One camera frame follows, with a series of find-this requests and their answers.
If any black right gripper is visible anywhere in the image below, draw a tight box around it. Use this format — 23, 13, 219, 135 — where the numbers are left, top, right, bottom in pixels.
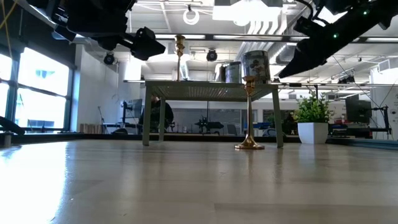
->
279, 0, 398, 78

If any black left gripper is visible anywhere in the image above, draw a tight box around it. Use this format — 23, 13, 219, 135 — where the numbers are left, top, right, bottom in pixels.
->
93, 26, 167, 62

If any brass candlestick holder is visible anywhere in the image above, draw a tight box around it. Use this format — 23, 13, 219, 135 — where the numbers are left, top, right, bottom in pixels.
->
174, 34, 187, 82
234, 75, 266, 151

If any glass candle jar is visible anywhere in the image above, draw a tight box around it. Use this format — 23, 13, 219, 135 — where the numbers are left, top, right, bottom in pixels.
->
241, 50, 271, 85

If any silver jar table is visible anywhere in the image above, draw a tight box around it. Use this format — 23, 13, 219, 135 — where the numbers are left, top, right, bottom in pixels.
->
224, 61, 243, 83

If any small background monitor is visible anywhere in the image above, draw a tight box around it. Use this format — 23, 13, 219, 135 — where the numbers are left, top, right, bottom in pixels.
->
123, 98, 143, 119

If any person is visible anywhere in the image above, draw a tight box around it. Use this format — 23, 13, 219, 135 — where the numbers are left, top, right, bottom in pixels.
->
138, 95, 175, 134

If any green plant in white pot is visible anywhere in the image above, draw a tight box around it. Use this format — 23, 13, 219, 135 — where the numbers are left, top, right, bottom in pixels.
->
292, 90, 335, 145

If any long ceiling light bar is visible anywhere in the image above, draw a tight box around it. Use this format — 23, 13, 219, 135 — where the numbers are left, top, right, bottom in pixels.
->
154, 33, 398, 44

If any green perforated metal shelf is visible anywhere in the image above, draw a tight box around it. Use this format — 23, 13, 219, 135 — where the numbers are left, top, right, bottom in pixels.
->
142, 80, 284, 149

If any black computer monitor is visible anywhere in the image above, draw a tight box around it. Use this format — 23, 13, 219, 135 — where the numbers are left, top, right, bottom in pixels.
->
345, 94, 373, 124

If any wooden blocks row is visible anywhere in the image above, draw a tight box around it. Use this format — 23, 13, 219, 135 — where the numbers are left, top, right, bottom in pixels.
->
79, 123, 103, 134

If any large window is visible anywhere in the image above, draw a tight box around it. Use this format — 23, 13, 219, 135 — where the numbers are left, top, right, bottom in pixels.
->
0, 46, 74, 133

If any silver ventilation duct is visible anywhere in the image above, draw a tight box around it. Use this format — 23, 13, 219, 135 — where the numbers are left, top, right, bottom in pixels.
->
239, 18, 312, 65

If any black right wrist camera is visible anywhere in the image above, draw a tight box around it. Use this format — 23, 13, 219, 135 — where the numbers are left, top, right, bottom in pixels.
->
293, 15, 323, 37

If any white hanging ring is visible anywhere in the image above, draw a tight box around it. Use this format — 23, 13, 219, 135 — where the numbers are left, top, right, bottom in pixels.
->
182, 8, 200, 26

